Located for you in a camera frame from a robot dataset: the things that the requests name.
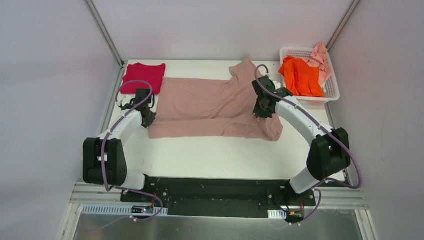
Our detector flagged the dusty pink graphic t-shirt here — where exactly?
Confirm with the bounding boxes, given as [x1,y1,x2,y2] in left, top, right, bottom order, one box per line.
[148,58,283,142]

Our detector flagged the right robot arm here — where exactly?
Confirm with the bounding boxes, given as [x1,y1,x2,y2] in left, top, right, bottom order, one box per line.
[252,76,352,205]

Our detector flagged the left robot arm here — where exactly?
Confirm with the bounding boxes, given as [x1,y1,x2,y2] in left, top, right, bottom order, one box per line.
[82,88,157,203]

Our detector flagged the folded red t-shirt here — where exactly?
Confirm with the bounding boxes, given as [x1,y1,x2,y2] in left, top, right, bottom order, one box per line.
[120,63,166,95]

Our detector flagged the orange t-shirt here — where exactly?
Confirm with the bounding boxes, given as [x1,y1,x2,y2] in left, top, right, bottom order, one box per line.
[278,56,325,98]

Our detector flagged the light pink crumpled t-shirt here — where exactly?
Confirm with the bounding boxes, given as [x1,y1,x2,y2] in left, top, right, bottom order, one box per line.
[306,42,333,87]

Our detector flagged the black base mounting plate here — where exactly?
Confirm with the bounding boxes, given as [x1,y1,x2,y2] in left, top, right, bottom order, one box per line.
[120,177,316,218]

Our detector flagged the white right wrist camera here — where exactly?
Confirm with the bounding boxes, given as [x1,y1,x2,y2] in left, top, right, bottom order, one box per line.
[265,73,282,90]

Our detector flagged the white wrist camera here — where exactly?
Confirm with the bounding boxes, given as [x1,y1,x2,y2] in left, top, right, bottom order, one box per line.
[117,95,133,108]
[265,73,282,90]

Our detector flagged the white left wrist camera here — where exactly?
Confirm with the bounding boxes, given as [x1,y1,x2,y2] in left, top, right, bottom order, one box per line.
[117,95,133,108]

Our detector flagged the left white cable duct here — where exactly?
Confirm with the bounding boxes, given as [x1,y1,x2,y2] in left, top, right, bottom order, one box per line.
[81,204,168,217]

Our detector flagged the white cable duct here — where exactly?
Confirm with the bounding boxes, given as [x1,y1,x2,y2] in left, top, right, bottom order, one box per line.
[81,204,168,217]
[267,210,287,220]

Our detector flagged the aluminium frame rail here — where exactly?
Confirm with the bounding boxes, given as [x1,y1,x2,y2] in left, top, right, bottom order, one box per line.
[69,181,369,211]

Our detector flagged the right white cable duct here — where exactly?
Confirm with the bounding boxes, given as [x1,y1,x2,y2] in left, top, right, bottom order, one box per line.
[267,210,287,220]

